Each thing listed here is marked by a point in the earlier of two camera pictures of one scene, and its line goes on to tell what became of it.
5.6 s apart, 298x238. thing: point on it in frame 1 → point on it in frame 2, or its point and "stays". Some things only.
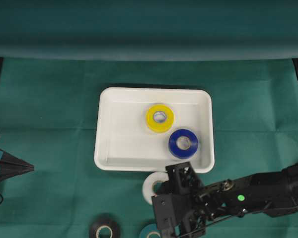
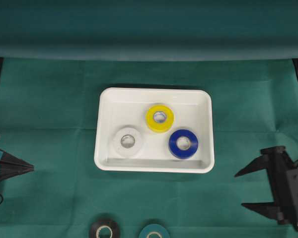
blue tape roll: x=180 y=153 stays
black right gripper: x=182 y=208 → x=277 y=161
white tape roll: x=149 y=182 → x=121 y=149
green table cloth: x=57 y=54 stays
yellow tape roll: x=157 y=127 stays
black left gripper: x=10 y=165 stays
